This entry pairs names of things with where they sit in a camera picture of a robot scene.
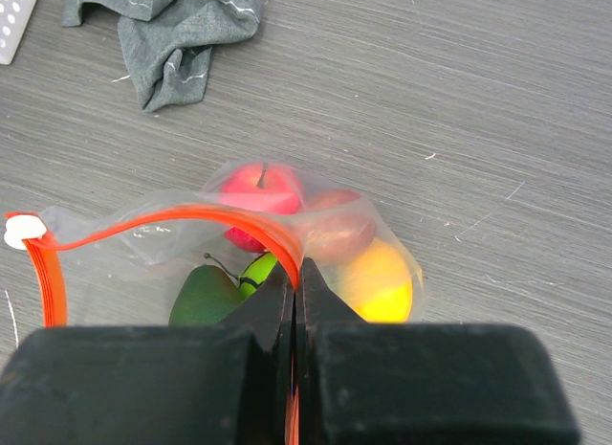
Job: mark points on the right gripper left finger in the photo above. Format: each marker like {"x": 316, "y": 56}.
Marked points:
{"x": 224, "y": 384}

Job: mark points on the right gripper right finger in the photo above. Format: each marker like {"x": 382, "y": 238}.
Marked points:
{"x": 419, "y": 383}

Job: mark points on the dark green avocado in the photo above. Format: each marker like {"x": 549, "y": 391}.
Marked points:
{"x": 207, "y": 296}

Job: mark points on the yellow lemon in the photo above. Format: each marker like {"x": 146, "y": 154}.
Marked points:
{"x": 377, "y": 284}

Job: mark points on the clear zip top bag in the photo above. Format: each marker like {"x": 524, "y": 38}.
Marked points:
{"x": 129, "y": 267}

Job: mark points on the brown passion fruit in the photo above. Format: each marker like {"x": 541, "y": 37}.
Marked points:
{"x": 339, "y": 229}

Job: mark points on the red apple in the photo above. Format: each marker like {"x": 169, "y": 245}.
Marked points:
{"x": 263, "y": 186}

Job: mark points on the grey crumpled cloth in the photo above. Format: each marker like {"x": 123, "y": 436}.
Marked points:
{"x": 167, "y": 45}

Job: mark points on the white perforated plastic basket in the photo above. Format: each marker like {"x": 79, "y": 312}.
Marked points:
{"x": 14, "y": 18}

